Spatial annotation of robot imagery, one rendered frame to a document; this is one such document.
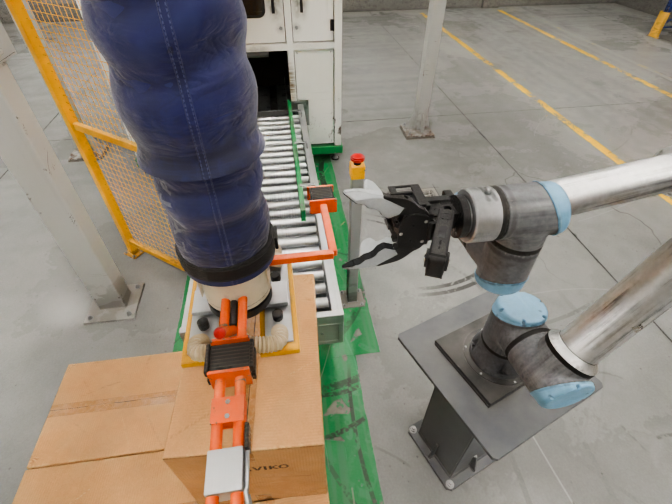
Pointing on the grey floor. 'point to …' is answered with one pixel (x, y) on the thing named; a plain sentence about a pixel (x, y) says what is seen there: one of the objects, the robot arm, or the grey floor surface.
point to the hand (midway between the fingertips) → (342, 236)
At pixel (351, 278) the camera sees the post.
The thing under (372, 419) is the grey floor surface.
